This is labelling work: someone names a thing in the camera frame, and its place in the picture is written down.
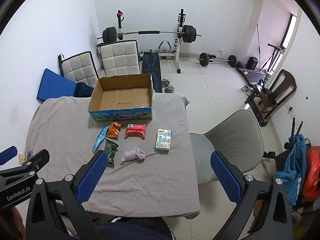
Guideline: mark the white quilted chair right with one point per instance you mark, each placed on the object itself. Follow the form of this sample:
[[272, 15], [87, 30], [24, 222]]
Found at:
[[120, 58]]

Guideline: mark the blue bag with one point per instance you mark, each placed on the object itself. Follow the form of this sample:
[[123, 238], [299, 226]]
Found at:
[[294, 173]]

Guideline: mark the red snack packet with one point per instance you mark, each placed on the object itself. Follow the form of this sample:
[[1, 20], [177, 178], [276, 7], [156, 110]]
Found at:
[[135, 130]]

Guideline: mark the orange snack packet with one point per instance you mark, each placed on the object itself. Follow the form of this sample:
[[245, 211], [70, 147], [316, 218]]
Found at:
[[113, 130]]

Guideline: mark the red bag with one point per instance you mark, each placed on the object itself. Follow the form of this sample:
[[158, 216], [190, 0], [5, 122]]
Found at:
[[311, 184]]

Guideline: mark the grey office chair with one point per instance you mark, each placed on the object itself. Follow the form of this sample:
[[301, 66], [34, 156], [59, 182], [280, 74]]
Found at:
[[238, 138]]

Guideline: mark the barbell on rack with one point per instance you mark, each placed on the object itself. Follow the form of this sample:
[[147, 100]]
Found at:
[[188, 34]]

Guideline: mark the cardboard milk box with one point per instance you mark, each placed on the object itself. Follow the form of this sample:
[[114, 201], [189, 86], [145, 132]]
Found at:
[[122, 97]]

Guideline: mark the weight bench rack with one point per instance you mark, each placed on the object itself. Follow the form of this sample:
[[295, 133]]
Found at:
[[175, 47]]

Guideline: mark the white blue tissue pack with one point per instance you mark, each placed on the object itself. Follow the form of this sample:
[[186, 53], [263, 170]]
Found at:
[[163, 141]]

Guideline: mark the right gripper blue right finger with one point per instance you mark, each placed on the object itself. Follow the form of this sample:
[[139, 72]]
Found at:
[[274, 219]]

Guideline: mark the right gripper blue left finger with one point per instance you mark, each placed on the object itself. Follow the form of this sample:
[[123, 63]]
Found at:
[[44, 220]]

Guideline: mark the blue foam mat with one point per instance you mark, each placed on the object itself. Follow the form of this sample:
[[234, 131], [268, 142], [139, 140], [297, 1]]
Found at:
[[54, 86]]

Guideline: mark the dark wooden chair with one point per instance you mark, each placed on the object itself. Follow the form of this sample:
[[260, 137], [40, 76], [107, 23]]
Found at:
[[265, 100]]

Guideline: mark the purple knotted cloth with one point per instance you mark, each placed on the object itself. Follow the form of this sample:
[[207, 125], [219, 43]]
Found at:
[[131, 155]]

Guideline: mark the green snack packet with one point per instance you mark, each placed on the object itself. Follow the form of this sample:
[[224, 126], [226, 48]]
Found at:
[[110, 148]]

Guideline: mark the white quilted chair left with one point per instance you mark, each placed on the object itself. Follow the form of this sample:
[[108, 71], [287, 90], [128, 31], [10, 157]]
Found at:
[[79, 68]]

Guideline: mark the chrome dumbbell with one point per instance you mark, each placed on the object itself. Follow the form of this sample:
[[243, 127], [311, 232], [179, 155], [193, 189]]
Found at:
[[167, 87]]

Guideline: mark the white quilted chair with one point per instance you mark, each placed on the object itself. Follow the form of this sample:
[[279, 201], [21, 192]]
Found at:
[[79, 68], [120, 58]]

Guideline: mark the floor barbell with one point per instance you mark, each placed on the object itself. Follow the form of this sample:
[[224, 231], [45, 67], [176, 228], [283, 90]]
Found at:
[[205, 59]]

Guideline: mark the blue snack packet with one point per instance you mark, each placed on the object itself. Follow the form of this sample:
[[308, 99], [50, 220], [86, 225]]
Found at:
[[100, 138]]

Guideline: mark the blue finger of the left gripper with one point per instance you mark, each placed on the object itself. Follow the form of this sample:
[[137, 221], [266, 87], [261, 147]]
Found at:
[[35, 163], [7, 155]]

